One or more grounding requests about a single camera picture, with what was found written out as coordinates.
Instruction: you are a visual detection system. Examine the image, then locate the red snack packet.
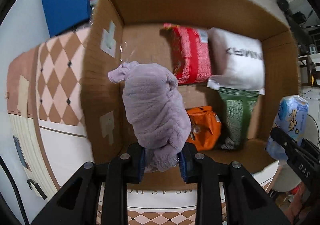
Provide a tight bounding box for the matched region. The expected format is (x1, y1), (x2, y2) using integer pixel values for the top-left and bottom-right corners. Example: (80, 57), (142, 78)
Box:
(163, 23), (212, 85)

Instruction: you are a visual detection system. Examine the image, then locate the checkered table mat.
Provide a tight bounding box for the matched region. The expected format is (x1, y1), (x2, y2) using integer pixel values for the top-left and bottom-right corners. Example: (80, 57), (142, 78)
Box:
(6, 27), (196, 224)

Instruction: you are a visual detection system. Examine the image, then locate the purple plush towel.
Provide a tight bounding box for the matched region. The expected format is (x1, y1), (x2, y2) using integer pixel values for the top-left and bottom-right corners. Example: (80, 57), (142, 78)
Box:
(108, 61), (191, 172)

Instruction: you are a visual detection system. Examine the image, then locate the green packet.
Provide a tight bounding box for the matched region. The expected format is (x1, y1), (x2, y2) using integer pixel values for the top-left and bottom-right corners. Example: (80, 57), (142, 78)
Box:
(218, 88), (259, 151)

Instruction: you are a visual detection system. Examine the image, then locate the smartphone on table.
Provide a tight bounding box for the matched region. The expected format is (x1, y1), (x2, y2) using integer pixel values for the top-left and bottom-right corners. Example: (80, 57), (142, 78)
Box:
(13, 136), (29, 169)

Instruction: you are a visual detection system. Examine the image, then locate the blue cartoon tissue pack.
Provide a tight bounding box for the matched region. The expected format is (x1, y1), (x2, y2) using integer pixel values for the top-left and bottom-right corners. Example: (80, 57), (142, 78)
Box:
(265, 95), (309, 161)

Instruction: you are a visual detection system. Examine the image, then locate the white tissue pack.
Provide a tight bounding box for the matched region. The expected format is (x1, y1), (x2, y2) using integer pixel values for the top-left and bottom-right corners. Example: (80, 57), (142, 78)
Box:
(207, 27), (265, 92)

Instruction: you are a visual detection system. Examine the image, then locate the orange snack packet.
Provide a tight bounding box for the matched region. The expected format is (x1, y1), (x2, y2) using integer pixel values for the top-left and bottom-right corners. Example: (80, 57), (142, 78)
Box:
(187, 106), (222, 151)

